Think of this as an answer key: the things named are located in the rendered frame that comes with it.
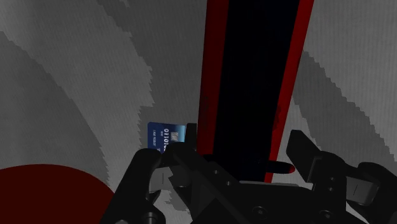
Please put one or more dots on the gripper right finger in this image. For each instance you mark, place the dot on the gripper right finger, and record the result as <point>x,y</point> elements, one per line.
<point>328,170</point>

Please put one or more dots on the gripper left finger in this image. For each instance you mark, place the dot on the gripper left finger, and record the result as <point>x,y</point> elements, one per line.
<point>139,186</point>

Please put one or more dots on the black pen with red tip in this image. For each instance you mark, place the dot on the black pen with red tip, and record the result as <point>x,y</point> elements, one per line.
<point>283,168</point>

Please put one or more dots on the blue bank card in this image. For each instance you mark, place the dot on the blue bank card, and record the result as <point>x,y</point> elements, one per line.
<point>158,136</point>

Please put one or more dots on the dark red round plate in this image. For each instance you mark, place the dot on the dark red round plate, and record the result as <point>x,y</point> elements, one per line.
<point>46,195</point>

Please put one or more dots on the black slab with red edges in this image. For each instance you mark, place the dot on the black slab with red edges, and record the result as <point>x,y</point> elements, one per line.
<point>254,77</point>

